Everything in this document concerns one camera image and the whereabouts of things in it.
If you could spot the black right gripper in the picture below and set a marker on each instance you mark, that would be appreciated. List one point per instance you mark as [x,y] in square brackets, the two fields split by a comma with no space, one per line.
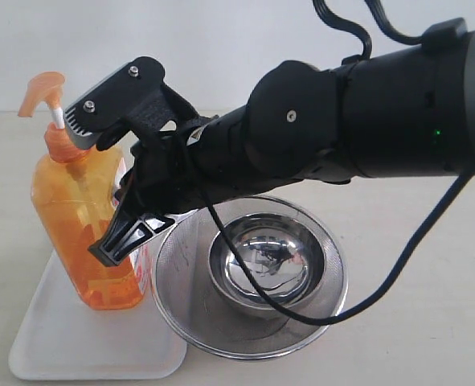
[159,183]

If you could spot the orange dish soap pump bottle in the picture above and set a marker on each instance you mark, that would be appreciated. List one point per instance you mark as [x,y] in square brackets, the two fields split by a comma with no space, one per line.
[72,191]

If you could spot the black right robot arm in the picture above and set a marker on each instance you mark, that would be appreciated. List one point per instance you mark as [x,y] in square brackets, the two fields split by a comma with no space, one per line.
[407,114]

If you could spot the small stainless steel bowl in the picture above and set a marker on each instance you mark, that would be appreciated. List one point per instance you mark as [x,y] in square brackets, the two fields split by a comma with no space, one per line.
[284,256]

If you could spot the white rectangular plastic tray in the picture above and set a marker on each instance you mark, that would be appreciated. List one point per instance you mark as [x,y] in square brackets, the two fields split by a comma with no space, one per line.
[60,338]

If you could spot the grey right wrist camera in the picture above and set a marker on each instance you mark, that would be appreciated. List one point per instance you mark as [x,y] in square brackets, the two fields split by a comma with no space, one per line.
[107,102]

